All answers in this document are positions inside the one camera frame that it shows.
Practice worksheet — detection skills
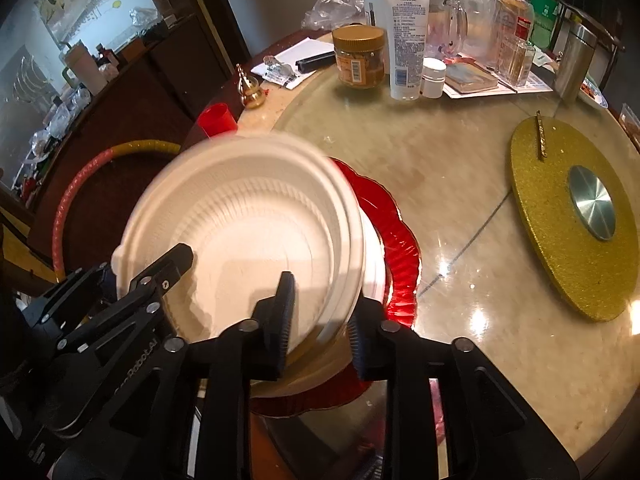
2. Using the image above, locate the small printed packet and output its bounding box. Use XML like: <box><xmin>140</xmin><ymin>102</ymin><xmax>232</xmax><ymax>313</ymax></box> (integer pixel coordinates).
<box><xmin>262</xmin><ymin>56</ymin><xmax>299</xmax><ymax>86</ymax></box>

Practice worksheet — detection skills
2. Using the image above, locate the white paper sheet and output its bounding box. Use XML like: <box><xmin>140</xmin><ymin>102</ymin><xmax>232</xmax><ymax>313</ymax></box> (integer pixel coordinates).
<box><xmin>250</xmin><ymin>36</ymin><xmax>334</xmax><ymax>91</ymax></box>

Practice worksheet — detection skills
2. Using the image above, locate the small amber bottle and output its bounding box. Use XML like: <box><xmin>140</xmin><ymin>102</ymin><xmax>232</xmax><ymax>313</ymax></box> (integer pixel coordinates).
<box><xmin>502</xmin><ymin>37</ymin><xmax>536</xmax><ymax>86</ymax></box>

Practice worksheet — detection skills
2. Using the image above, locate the crumpled clear plastic wrap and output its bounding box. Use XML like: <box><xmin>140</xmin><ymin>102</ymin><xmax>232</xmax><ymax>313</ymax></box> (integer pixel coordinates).
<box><xmin>301</xmin><ymin>0</ymin><xmax>369</xmax><ymax>31</ymax></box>

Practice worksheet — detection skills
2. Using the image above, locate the white lotion tube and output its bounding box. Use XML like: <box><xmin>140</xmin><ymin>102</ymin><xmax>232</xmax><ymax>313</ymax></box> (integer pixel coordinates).
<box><xmin>381</xmin><ymin>0</ymin><xmax>432</xmax><ymax>101</ymax></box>

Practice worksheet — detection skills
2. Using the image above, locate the steel turntable disc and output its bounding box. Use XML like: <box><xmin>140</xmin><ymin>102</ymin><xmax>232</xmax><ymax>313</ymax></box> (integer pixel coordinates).
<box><xmin>567</xmin><ymin>164</ymin><xmax>617</xmax><ymax>242</ymax></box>

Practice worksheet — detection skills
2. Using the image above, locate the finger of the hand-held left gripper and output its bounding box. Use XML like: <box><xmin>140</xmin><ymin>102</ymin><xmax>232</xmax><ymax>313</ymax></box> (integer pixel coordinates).
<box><xmin>55</xmin><ymin>243</ymin><xmax>194</xmax><ymax>357</ymax></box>
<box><xmin>22</xmin><ymin>262</ymin><xmax>112</xmax><ymax>327</ymax></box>

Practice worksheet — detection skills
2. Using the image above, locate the clear plastic bag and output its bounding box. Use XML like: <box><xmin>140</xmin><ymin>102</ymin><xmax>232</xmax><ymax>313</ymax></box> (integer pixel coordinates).
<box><xmin>452</xmin><ymin>0</ymin><xmax>536</xmax><ymax>72</ymax></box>

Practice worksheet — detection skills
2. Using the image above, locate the clear plastic container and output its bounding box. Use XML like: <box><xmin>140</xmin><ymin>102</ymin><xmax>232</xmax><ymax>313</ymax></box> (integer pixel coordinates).
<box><xmin>619</xmin><ymin>103</ymin><xmax>640</xmax><ymax>149</ymax></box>

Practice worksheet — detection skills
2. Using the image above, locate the blue white porcelain plate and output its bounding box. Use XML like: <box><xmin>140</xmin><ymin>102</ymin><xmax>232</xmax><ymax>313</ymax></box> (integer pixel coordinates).
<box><xmin>582</xmin><ymin>77</ymin><xmax>610</xmax><ymax>109</ymax></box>

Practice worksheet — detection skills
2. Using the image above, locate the printed paper sheet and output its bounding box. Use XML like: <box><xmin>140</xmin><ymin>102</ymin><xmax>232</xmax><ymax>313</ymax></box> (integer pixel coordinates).
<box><xmin>442</xmin><ymin>57</ymin><xmax>556</xmax><ymax>100</ymax></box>

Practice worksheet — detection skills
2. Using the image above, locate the gold lid jar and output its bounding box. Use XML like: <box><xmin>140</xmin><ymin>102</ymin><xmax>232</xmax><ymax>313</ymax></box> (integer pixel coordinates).
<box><xmin>332</xmin><ymin>25</ymin><xmax>387</xmax><ymax>90</ymax></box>

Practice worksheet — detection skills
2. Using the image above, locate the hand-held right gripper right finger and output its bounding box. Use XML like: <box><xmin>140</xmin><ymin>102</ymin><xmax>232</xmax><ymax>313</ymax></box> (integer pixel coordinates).
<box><xmin>347</xmin><ymin>297</ymin><xmax>581</xmax><ymax>480</ymax></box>

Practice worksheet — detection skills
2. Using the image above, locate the beige plastic bowl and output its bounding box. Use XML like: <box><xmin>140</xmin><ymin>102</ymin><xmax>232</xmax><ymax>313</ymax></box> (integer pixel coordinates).
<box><xmin>111</xmin><ymin>132</ymin><xmax>365</xmax><ymax>361</ymax></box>
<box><xmin>247</xmin><ymin>330</ymin><xmax>362</xmax><ymax>399</ymax></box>

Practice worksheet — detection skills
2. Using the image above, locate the black case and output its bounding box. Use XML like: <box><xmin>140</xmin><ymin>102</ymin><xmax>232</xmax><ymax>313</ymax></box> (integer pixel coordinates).
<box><xmin>296</xmin><ymin>51</ymin><xmax>335</xmax><ymax>74</ymax></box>

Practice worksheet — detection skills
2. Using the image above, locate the dark wooden sideboard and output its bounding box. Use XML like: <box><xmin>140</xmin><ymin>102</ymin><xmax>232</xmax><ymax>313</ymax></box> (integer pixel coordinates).
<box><xmin>10</xmin><ymin>12</ymin><xmax>242</xmax><ymax>241</ymax></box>

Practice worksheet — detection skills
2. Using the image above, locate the white tumbler with handle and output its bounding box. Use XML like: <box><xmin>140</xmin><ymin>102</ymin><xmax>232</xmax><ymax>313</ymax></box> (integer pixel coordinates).
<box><xmin>61</xmin><ymin>42</ymin><xmax>109</xmax><ymax>96</ymax></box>

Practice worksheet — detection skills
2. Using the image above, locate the steel thermos flask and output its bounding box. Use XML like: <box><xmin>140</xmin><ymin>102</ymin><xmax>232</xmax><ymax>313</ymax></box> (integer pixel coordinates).
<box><xmin>554</xmin><ymin>22</ymin><xmax>599</xmax><ymax>106</ymax></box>

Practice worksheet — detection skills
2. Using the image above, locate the gold glitter round mat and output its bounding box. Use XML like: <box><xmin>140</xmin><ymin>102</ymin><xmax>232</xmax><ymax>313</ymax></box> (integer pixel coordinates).
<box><xmin>509</xmin><ymin>115</ymin><xmax>640</xmax><ymax>323</ymax></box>

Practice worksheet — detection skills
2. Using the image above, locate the gold stick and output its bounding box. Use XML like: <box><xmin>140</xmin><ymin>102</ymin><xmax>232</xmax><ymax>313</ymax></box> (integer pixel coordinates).
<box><xmin>535</xmin><ymin>111</ymin><xmax>549</xmax><ymax>161</ymax></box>

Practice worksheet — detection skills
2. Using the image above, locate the worn book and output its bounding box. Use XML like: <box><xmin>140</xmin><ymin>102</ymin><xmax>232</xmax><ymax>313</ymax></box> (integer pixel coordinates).
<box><xmin>444</xmin><ymin>62</ymin><xmax>501</xmax><ymax>95</ymax></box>

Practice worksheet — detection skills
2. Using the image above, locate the red plastic cup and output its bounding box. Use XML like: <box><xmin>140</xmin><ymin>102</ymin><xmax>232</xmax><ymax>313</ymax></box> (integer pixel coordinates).
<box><xmin>196</xmin><ymin>103</ymin><xmax>239</xmax><ymax>139</ymax></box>

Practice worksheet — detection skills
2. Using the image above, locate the amber bottle red label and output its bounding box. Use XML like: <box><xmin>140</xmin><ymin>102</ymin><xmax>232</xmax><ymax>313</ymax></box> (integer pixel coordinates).
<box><xmin>497</xmin><ymin>0</ymin><xmax>535</xmax><ymax>44</ymax></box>

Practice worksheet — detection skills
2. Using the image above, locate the green plastic bottle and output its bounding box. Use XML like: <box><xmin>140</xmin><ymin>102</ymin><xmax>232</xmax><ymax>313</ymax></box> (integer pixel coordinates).
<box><xmin>530</xmin><ymin>0</ymin><xmax>564</xmax><ymax>52</ymax></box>

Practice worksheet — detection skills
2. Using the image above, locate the red yellow hoop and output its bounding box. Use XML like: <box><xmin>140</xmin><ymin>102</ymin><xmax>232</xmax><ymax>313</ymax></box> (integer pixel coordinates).
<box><xmin>51</xmin><ymin>140</ymin><xmax>182</xmax><ymax>284</ymax></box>

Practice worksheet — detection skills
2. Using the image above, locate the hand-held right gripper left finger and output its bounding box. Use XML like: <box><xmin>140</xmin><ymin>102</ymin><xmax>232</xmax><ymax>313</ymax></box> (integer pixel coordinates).
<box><xmin>50</xmin><ymin>271</ymin><xmax>296</xmax><ymax>480</ymax></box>

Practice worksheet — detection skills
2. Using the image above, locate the glass mug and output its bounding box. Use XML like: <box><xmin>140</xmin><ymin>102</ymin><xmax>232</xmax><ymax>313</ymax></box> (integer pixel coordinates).
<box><xmin>410</xmin><ymin>0</ymin><xmax>469</xmax><ymax>61</ymax></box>

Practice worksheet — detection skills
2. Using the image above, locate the small white jar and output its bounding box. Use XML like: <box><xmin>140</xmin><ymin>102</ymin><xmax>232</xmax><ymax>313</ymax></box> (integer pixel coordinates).
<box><xmin>420</xmin><ymin>57</ymin><xmax>448</xmax><ymax>100</ymax></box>

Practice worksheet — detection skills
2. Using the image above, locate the red glass plate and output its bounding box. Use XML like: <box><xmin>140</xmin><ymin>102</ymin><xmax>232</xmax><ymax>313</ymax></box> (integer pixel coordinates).
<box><xmin>249</xmin><ymin>157</ymin><xmax>422</xmax><ymax>419</ymax></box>

